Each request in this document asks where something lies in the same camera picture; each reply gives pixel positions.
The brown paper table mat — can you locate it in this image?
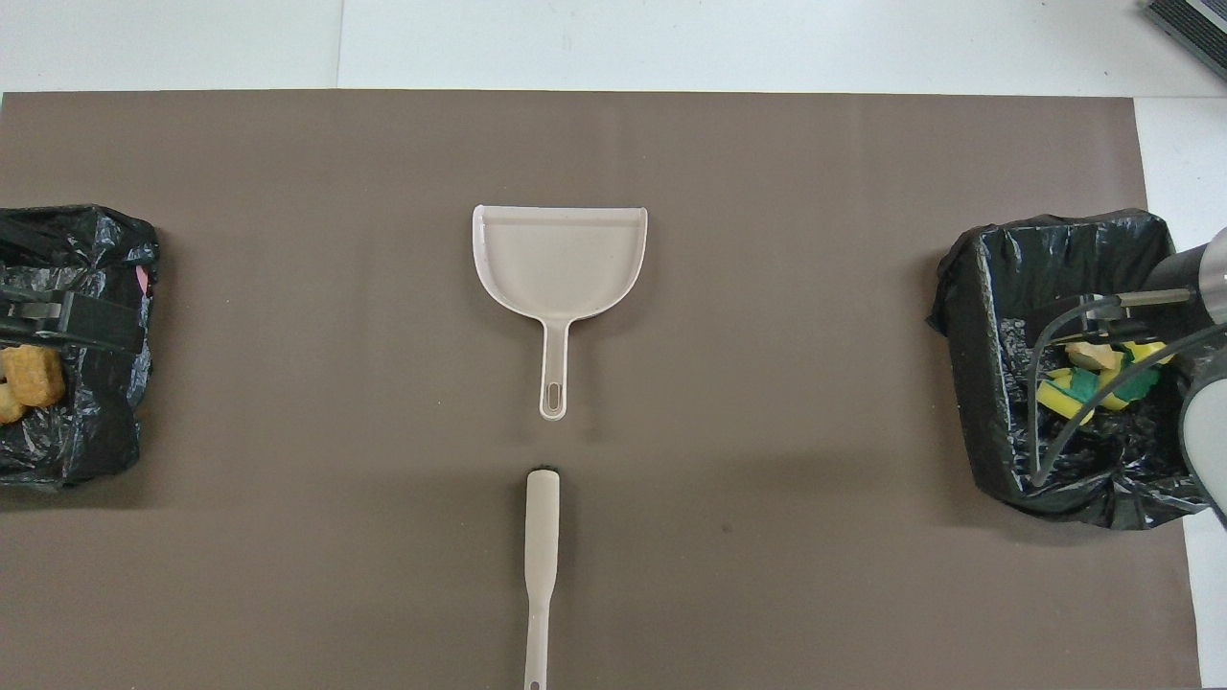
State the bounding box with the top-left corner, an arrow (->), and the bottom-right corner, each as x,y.
0,90 -> 1205,690

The beige crumbly sponge piece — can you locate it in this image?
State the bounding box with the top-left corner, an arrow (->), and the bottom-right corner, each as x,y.
1065,341 -> 1124,374

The bin wrapped in black bag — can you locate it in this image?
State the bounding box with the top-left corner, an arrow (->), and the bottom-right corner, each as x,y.
0,204 -> 161,490

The beige plastic dustpan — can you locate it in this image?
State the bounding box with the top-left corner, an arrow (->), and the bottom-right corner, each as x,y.
470,203 -> 650,423

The green yellow sponge piece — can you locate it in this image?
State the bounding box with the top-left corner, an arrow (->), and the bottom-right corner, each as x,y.
1072,362 -> 1162,412

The brown oval bread piece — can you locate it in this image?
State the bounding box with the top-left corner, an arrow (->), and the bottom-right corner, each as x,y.
0,344 -> 68,409

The beige hand brush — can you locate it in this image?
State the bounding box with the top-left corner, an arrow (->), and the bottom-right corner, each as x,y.
522,466 -> 563,690

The open bin with black bag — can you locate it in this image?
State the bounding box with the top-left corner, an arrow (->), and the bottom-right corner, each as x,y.
925,208 -> 1227,531

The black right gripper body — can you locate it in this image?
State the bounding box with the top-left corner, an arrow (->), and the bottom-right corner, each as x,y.
1144,243 -> 1213,292

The dark striped object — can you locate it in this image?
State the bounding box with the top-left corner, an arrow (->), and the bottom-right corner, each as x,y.
1139,0 -> 1227,82

